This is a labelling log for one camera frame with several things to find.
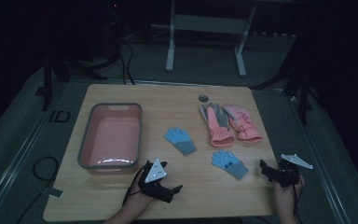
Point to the plain blue knit glove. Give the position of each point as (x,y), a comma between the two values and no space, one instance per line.
(180,140)

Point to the blue knit glove with dots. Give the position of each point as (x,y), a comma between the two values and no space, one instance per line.
(230,163)

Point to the person's right hand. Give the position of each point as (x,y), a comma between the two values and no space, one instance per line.
(287,197)

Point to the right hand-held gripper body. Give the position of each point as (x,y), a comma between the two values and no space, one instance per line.
(289,175)

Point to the pink basin with grey rim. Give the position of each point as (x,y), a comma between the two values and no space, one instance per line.
(113,140)

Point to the pink glove with bow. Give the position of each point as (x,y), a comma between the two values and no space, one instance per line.
(245,126)

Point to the round grey table grommet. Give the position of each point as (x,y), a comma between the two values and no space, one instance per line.
(203,98)

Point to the person's left hand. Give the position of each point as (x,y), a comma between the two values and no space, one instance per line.
(138,202)

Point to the black tripod stand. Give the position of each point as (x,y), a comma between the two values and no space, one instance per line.
(47,84)
(303,93)

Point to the dark device with red light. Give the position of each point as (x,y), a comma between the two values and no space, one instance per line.
(115,28)

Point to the white metal stand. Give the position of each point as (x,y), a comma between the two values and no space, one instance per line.
(209,23)

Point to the white power strip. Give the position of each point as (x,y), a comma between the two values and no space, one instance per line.
(275,34)

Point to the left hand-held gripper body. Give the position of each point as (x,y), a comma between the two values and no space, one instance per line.
(155,174)

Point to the grey tape piece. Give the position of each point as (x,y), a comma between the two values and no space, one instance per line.
(55,192)

